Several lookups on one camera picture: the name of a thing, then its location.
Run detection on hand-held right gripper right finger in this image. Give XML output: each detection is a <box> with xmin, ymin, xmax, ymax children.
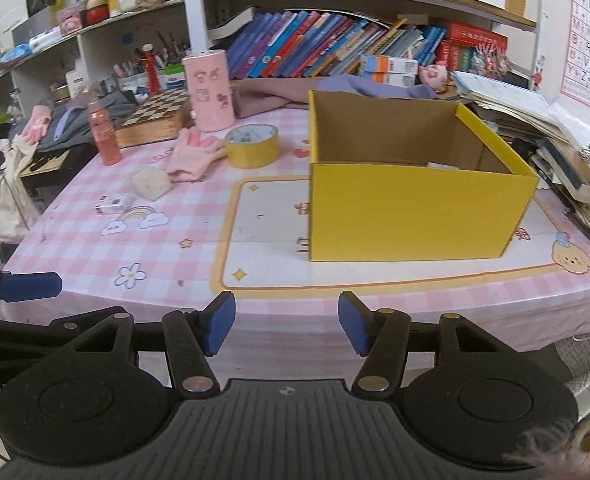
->
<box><xmin>338</xmin><ymin>290</ymin><xmax>526</xmax><ymax>396</ymax></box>

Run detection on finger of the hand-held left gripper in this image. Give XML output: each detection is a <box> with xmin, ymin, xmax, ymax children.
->
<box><xmin>0</xmin><ymin>266</ymin><xmax>63</xmax><ymax>311</ymax></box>
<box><xmin>0</xmin><ymin>306</ymin><xmax>126</xmax><ymax>357</ymax></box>

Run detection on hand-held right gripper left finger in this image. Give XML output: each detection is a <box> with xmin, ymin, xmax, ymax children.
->
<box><xmin>42</xmin><ymin>291</ymin><xmax>237</xmax><ymax>400</ymax></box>

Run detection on small white and red item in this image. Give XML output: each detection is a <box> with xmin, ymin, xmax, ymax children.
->
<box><xmin>95</xmin><ymin>192</ymin><xmax>134</xmax><ymax>214</ymax></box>

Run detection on yellow cardboard box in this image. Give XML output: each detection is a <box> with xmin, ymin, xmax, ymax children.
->
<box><xmin>307</xmin><ymin>89</ymin><xmax>541</xmax><ymax>263</ymax></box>

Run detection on cream cube block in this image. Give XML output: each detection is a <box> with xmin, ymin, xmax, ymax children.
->
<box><xmin>131</xmin><ymin>167</ymin><xmax>172</xmax><ymax>202</ymax></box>

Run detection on pink knit glove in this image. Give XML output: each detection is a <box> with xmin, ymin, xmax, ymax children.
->
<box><xmin>22</xmin><ymin>106</ymin><xmax>50</xmax><ymax>144</ymax></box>
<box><xmin>166</xmin><ymin>127</ymin><xmax>226</xmax><ymax>184</ymax></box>

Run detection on yellow tape roll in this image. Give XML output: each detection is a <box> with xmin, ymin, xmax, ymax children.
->
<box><xmin>223</xmin><ymin>124</ymin><xmax>281</xmax><ymax>169</ymax></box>

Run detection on cream tote bag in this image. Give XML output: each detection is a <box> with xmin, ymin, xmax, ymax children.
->
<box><xmin>0</xmin><ymin>137</ymin><xmax>43</xmax><ymax>243</ymax></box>

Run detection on grey cloth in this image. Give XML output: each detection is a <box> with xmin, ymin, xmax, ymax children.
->
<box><xmin>37</xmin><ymin>91</ymin><xmax>138</xmax><ymax>151</ymax></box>

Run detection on white and red carton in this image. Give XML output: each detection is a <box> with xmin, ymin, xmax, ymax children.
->
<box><xmin>65</xmin><ymin>71</ymin><xmax>88</xmax><ymax>98</ymax></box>

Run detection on wooden chessboard box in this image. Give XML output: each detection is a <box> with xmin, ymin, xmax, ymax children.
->
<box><xmin>114</xmin><ymin>89</ymin><xmax>192</xmax><ymax>148</ymax></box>

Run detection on mauve cloth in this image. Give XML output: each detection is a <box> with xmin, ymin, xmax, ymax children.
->
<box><xmin>230</xmin><ymin>80</ymin><xmax>326</xmax><ymax>113</ymax></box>

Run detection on light blue pouch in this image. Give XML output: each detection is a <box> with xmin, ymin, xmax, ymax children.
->
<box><xmin>0</xmin><ymin>44</ymin><xmax>30</xmax><ymax>63</ymax></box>

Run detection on white ribbed fabric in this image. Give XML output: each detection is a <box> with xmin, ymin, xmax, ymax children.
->
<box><xmin>540</xmin><ymin>330</ymin><xmax>590</xmax><ymax>411</ymax></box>

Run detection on pink cylinder canister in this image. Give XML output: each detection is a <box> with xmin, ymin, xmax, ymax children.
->
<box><xmin>182</xmin><ymin>50</ymin><xmax>236</xmax><ymax>132</ymax></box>

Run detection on lavender cloth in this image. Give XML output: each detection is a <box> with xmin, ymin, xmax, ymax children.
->
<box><xmin>320</xmin><ymin>75</ymin><xmax>438</xmax><ymax>101</ymax></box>

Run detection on white shelf unit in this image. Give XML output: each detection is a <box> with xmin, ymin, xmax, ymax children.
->
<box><xmin>0</xmin><ymin>0</ymin><xmax>188</xmax><ymax>121</ymax></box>

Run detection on grey fur pompom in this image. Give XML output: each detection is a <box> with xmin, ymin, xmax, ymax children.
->
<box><xmin>502</xmin><ymin>407</ymin><xmax>590</xmax><ymax>480</ymax></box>

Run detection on red slim figure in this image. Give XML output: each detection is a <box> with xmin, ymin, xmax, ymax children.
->
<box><xmin>142</xmin><ymin>44</ymin><xmax>161</xmax><ymax>96</ymax></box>

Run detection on orange and white box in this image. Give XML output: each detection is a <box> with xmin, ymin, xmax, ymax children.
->
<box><xmin>360</xmin><ymin>54</ymin><xmax>420</xmax><ymax>75</ymax></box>
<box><xmin>370</xmin><ymin>71</ymin><xmax>417</xmax><ymax>87</ymax></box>

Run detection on cups of brushes and pens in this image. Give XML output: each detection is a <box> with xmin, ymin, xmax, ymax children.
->
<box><xmin>112</xmin><ymin>30</ymin><xmax>188</xmax><ymax>96</ymax></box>

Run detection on pink pig toy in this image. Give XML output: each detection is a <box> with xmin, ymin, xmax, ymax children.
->
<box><xmin>417</xmin><ymin>61</ymin><xmax>448</xmax><ymax>92</ymax></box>

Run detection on pink storage box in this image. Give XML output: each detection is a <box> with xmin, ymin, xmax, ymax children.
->
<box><xmin>57</xmin><ymin>6</ymin><xmax>88</xmax><ymax>36</ymax></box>

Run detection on pile of papers and books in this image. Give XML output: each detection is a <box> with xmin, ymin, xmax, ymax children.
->
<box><xmin>450</xmin><ymin>71</ymin><xmax>590</xmax><ymax>261</ymax></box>

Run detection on row of leaning books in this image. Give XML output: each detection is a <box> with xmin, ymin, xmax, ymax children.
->
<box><xmin>225</xmin><ymin>10</ymin><xmax>446</xmax><ymax>79</ymax></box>

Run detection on red round doll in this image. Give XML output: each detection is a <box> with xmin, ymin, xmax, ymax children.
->
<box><xmin>86</xmin><ymin>0</ymin><xmax>110</xmax><ymax>26</ymax></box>

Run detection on red boxed books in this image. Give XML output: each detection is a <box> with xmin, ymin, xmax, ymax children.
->
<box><xmin>435</xmin><ymin>21</ymin><xmax>510</xmax><ymax>81</ymax></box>

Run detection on white shelf post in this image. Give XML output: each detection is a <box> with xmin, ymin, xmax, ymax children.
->
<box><xmin>180</xmin><ymin>0</ymin><xmax>211</xmax><ymax>56</ymax></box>

